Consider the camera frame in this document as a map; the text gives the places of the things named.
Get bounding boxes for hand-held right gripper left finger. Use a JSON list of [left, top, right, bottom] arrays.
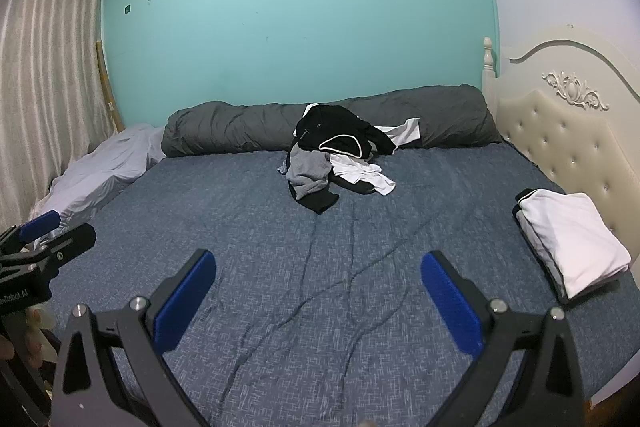
[[52, 248, 217, 427]]

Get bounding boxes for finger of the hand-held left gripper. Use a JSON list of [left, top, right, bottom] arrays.
[[25, 223, 97, 270], [0, 209, 62, 255]]

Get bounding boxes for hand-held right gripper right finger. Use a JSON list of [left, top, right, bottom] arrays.
[[420, 250, 586, 427]]

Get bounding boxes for black sweater with white trim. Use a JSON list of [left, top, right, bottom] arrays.
[[292, 104, 398, 162]]

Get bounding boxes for folded white and black clothes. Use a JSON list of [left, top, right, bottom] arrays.
[[515, 188, 632, 305]]

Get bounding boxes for person's left hand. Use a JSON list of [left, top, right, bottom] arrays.
[[0, 304, 56, 370]]

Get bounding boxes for light grey crumpled sheet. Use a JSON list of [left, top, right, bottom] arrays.
[[30, 123, 168, 235]]

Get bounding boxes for blue patterned bed cover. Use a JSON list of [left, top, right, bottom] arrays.
[[30, 142, 640, 427]]

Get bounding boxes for beige curtain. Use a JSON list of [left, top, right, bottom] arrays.
[[0, 0, 118, 228]]

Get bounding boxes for wooden strip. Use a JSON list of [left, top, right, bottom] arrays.
[[95, 39, 126, 132]]

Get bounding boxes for white shirt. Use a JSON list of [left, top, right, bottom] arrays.
[[327, 117, 423, 198]]

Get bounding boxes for black garment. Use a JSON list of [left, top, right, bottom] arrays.
[[287, 179, 342, 216]]

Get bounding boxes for grey garment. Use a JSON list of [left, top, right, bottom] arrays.
[[277, 147, 335, 202]]

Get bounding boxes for dark grey rolled duvet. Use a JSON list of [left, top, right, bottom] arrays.
[[161, 83, 503, 158]]

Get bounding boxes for cream tufted headboard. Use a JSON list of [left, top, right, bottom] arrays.
[[481, 24, 640, 290]]

